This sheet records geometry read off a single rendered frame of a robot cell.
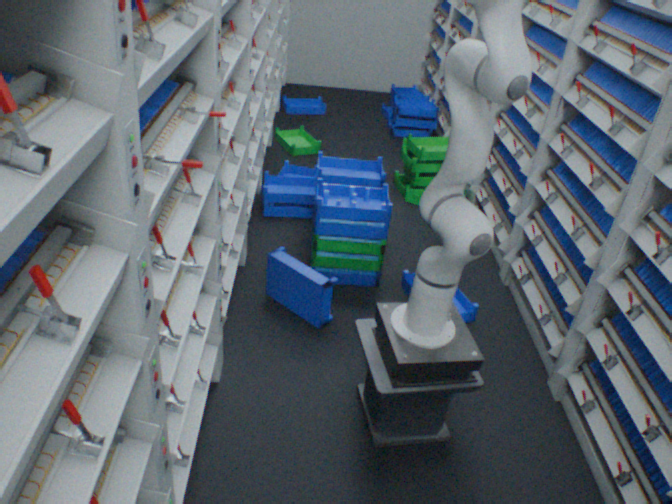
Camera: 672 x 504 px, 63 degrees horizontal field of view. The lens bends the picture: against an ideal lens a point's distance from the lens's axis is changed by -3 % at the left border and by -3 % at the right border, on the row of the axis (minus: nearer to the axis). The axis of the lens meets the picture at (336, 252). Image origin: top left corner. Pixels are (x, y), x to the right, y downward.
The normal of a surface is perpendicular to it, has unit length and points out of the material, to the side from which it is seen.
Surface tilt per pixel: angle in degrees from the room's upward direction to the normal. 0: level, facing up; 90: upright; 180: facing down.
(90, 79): 90
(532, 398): 0
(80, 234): 90
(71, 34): 90
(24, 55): 90
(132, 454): 18
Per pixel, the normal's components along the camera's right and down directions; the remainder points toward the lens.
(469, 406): 0.10, -0.84
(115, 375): 0.41, -0.78
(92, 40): 0.01, 0.54
